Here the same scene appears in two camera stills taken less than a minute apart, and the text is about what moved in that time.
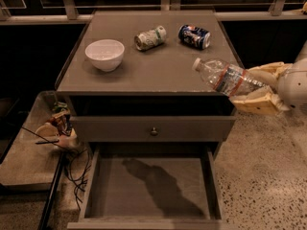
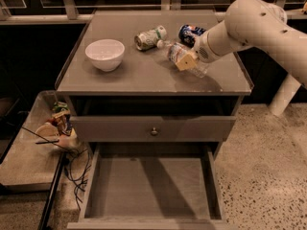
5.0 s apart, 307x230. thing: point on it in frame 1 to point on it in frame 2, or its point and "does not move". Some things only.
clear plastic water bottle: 227,79 to 176,51
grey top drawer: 155,128 does not move
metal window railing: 70,11 does not move
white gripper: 294,86 to 200,48
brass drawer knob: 153,132 does not move
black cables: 77,162 does not move
